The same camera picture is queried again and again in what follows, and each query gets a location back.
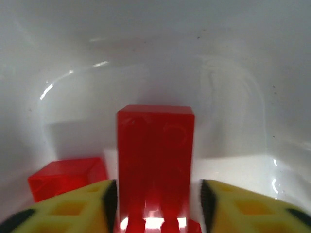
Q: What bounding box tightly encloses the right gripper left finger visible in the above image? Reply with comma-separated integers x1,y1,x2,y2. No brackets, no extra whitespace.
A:
0,179,119,233

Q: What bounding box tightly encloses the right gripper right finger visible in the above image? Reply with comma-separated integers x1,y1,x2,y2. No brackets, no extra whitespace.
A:
199,179,311,233

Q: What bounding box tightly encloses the long red lego brick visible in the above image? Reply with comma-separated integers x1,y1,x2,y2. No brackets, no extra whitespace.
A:
114,104,196,233

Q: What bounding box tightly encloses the white plastic container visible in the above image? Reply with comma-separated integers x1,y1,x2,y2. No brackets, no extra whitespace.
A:
0,0,311,233

